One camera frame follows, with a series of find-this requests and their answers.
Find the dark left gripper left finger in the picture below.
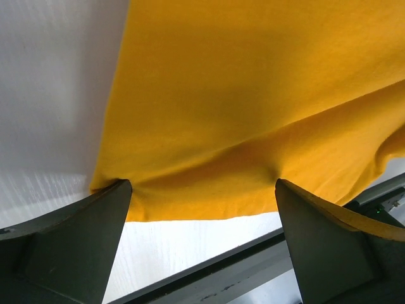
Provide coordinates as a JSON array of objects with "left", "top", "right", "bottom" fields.
[{"left": 1, "top": 180, "right": 132, "bottom": 303}]

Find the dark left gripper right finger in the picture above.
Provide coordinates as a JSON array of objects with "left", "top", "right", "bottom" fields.
[{"left": 275, "top": 179, "right": 404, "bottom": 303}]

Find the orange t shirt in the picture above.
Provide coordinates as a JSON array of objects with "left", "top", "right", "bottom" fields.
[{"left": 90, "top": 1, "right": 404, "bottom": 222}]

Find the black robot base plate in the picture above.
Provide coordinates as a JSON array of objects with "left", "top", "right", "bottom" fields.
[{"left": 110, "top": 172, "right": 405, "bottom": 304}]

